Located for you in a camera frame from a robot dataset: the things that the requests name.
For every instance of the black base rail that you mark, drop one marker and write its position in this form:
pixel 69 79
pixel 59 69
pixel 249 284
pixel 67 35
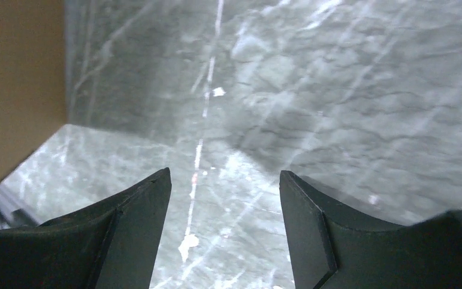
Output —
pixel 13 212

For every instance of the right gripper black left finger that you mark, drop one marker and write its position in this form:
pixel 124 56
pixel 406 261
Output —
pixel 112 243

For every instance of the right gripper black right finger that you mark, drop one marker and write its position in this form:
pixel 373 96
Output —
pixel 333 245

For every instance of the brown cardboard express box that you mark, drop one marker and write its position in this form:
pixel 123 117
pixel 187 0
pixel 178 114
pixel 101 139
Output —
pixel 32 78

